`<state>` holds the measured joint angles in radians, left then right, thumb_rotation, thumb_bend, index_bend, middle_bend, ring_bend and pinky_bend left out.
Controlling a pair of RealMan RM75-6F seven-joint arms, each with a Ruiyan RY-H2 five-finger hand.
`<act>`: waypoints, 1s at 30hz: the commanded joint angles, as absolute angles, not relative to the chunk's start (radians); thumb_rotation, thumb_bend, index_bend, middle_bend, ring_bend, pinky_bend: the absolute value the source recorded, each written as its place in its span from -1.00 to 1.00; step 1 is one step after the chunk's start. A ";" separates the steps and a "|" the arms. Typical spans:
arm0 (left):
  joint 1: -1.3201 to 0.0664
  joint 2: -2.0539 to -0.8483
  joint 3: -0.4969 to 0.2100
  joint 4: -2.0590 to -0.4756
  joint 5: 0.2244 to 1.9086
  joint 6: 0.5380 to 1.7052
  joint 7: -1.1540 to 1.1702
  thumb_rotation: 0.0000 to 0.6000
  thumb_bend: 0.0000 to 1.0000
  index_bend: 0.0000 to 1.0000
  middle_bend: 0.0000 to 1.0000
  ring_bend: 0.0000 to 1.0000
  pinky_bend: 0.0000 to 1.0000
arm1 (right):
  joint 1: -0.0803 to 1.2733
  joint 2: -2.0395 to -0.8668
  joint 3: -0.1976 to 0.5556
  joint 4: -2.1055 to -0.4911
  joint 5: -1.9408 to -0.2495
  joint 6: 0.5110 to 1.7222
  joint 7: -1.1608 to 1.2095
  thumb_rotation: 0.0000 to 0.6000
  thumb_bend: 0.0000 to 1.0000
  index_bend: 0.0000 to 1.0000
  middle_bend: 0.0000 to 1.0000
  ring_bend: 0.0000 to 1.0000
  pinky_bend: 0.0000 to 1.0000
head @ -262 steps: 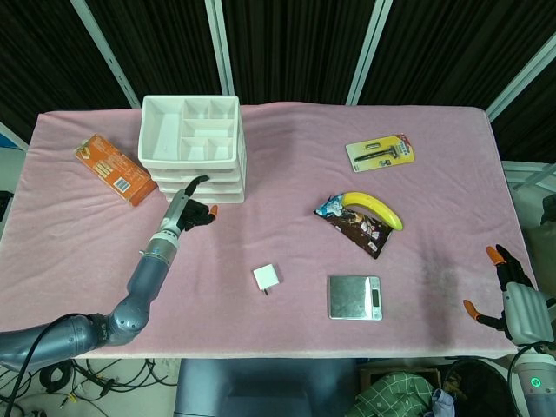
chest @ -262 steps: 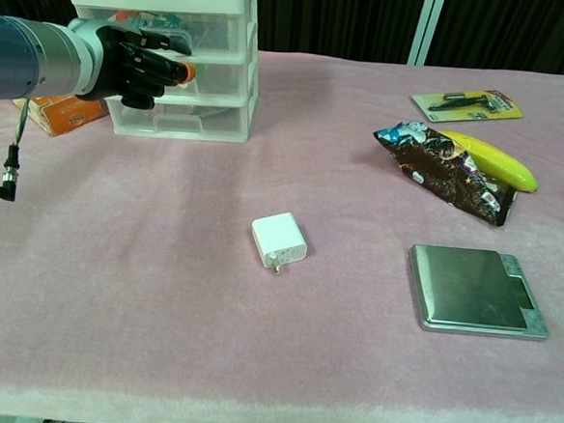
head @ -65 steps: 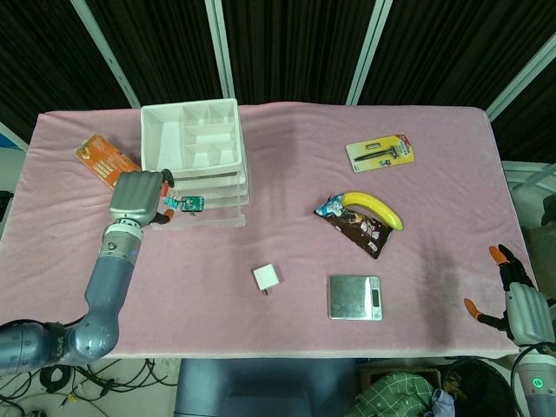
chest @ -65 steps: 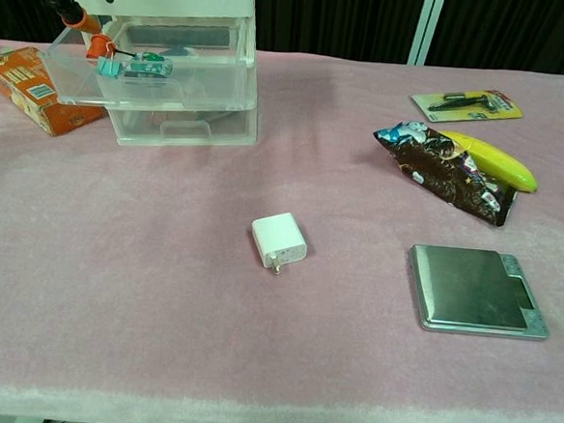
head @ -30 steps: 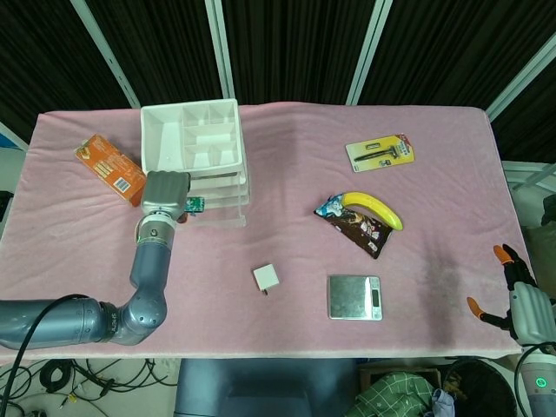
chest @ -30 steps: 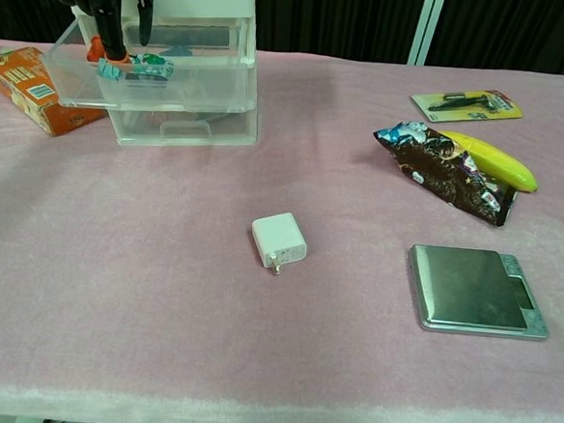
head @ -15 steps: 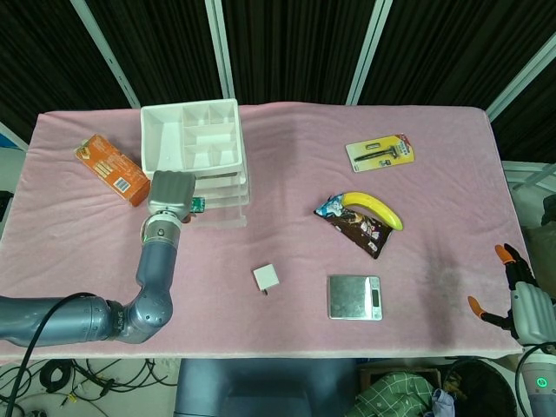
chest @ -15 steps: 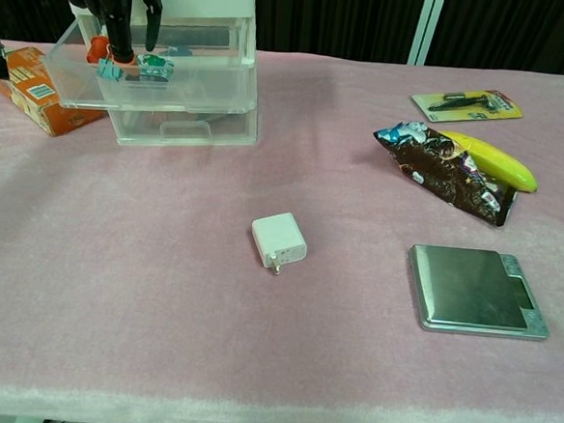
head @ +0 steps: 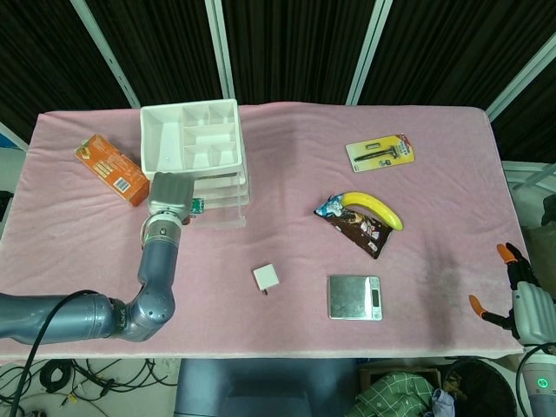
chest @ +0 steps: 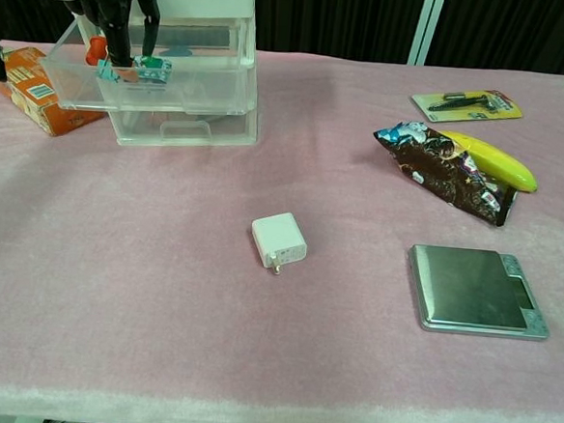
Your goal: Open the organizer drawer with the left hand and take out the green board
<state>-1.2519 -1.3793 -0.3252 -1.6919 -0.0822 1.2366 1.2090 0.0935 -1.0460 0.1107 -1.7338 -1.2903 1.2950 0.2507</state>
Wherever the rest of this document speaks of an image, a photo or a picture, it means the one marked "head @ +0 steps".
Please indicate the silver digital kitchen scale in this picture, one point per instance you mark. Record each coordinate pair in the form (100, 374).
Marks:
(349, 297)

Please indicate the white charger plug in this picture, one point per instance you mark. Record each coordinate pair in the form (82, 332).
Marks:
(266, 277)

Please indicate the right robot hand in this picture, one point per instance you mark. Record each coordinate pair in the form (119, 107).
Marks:
(532, 313)

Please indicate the white aluminium partition post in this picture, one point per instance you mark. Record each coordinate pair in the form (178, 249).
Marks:
(369, 52)
(106, 56)
(521, 74)
(221, 52)

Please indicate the razor in yellow blister pack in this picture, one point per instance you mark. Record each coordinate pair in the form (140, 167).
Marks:
(380, 153)

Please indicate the white metal frame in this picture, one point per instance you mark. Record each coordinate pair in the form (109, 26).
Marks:
(527, 174)

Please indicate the orange cardboard box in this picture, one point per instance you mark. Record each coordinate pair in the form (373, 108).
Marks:
(113, 167)

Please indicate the white and blue cloth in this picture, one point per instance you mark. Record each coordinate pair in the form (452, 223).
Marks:
(444, 401)

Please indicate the yellow banana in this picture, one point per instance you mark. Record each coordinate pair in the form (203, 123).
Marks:
(373, 206)

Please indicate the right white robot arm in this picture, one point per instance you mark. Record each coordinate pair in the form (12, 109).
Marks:
(540, 382)

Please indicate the pink tablecloth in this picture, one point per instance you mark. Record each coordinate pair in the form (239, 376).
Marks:
(278, 252)

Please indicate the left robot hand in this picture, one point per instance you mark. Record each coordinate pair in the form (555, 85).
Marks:
(170, 193)

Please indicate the green plaid cloth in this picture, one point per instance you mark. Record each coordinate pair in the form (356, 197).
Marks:
(391, 397)

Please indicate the teal small package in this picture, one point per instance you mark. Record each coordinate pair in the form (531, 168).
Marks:
(198, 206)

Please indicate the black waste bin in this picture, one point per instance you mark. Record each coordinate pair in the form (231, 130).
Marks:
(478, 391)

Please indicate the white plastic drawer cabinet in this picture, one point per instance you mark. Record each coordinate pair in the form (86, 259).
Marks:
(167, 134)

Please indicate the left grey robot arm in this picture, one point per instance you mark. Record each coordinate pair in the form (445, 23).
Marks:
(156, 265)

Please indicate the clear drawer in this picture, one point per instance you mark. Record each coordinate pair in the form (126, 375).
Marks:
(221, 179)
(221, 215)

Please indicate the clear drawer under tray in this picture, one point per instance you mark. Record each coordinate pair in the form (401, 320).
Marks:
(221, 179)

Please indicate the dark brown snack bag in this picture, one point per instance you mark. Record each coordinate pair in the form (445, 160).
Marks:
(358, 230)

